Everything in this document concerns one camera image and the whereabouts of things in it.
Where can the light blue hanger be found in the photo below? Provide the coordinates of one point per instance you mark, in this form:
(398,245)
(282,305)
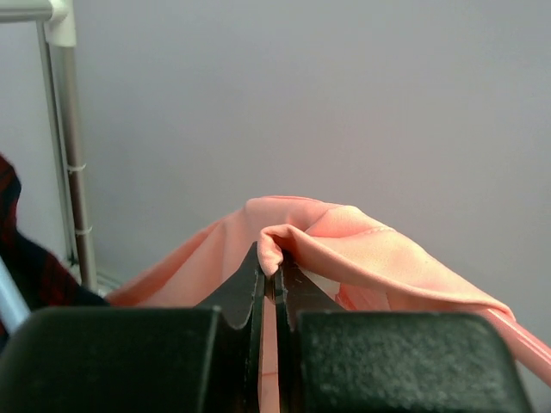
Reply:
(13,307)

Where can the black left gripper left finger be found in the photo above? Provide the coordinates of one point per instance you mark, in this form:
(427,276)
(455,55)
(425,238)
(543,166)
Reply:
(205,358)

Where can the pink skirt hanger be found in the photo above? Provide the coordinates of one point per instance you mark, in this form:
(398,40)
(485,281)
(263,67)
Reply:
(531,351)

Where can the red black plaid garment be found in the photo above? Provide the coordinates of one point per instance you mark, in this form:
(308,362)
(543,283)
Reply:
(39,275)

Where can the white silver clothes rack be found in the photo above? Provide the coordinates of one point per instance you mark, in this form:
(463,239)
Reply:
(56,25)

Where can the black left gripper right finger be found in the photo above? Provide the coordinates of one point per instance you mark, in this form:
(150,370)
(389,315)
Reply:
(333,360)

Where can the pink pleated skirt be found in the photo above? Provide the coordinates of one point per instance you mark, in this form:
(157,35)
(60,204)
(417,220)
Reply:
(357,261)

